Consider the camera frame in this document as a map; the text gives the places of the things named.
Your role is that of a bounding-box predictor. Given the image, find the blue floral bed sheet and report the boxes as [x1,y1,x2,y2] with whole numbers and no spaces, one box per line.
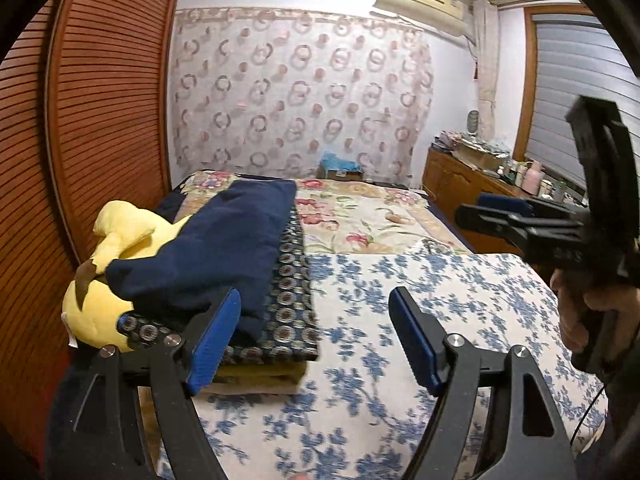
[135,252,608,480]

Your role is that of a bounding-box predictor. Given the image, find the brown louvered wardrobe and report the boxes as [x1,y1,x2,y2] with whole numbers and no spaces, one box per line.
[0,0,188,461]

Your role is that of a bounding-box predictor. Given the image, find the person's right hand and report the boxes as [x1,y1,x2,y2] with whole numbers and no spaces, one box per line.
[550,267,618,356]

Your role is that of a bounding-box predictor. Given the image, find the sheer circle-patterned curtain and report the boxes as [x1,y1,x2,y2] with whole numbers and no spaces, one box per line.
[170,7,434,186]

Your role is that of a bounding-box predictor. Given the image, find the dark circle-patterned pillow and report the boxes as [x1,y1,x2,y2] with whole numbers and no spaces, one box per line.
[117,205,321,362]

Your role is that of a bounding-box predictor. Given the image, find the blue plastic bag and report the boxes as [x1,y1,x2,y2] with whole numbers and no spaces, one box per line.
[318,152,363,181]

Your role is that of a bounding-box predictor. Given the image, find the tied beige side curtain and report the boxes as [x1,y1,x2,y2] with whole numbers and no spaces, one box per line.
[470,0,501,141]

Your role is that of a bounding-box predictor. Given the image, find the navy blue printed T-shirt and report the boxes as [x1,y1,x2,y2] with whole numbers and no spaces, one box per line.
[106,180,298,347]

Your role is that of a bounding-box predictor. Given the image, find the pink thermos jug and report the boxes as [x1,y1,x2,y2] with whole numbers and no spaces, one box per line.
[522,160,543,192]

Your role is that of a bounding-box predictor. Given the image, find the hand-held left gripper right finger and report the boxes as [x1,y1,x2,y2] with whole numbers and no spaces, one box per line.
[389,287,586,480]

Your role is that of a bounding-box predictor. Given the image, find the grey window blind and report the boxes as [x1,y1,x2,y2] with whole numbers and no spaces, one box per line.
[525,10,640,191]

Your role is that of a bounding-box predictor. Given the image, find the pink floral quilt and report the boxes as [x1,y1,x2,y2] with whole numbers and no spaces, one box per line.
[180,170,473,256]

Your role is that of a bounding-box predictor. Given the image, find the wooden sideboard cabinet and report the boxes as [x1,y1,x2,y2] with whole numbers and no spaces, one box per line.
[422,147,591,256]

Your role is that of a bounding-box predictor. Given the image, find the open cardboard box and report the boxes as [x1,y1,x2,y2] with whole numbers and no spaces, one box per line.
[457,142,506,171]

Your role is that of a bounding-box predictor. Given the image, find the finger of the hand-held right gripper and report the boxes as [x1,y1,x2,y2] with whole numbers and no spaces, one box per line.
[477,95,636,231]
[456,206,583,261]

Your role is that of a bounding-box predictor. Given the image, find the yellow plush toy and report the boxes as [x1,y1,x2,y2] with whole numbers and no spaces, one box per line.
[62,200,193,356]

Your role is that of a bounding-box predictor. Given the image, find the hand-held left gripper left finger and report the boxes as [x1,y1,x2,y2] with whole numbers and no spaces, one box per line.
[47,287,242,480]

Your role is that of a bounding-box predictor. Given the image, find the yellow folded cloth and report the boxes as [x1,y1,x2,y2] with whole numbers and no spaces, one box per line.
[207,359,307,397]

